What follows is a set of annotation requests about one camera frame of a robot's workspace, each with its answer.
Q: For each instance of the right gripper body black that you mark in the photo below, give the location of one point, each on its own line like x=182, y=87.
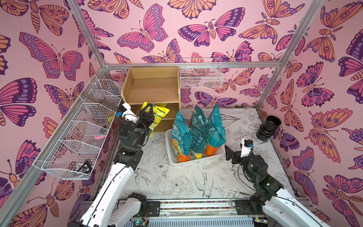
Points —
x=237, y=158

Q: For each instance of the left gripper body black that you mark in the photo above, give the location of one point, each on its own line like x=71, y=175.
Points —
x=140, y=128

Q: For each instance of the yellow snack bag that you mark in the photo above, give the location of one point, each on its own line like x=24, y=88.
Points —
x=160, y=113

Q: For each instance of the teal orange fertilizer bag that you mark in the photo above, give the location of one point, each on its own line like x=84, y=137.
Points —
x=216, y=135
x=182, y=138

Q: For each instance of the white plastic basket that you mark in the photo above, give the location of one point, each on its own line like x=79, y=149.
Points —
x=174, y=159

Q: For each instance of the black camera lens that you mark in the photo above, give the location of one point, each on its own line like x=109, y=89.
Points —
x=268, y=128

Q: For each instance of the dark green yellow fertilizer bag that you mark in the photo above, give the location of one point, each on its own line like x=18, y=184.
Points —
x=199, y=126

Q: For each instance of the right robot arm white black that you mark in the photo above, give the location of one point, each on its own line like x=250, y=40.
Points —
x=270, y=197

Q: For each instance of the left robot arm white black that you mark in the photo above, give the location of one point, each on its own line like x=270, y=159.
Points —
x=125, y=163

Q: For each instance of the wooden shelf unit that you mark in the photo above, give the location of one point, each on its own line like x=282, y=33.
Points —
x=155, y=85

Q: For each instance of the pink item in rack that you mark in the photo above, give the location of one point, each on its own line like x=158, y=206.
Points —
x=99, y=137

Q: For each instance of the black item in rack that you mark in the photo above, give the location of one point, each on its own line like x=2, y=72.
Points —
x=85, y=168

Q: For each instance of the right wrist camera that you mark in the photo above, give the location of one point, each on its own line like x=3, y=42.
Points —
x=246, y=147

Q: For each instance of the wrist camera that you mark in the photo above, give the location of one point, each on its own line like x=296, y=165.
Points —
x=246, y=147
x=124, y=112

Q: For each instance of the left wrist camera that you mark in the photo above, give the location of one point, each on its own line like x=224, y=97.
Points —
x=124, y=112

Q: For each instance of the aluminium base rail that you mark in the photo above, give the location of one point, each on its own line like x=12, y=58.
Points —
x=179, y=208

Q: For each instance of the long white wire basket rack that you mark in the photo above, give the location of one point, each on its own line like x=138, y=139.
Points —
x=72, y=143

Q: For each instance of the small white wire basket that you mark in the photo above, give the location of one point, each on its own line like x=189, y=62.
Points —
x=201, y=73

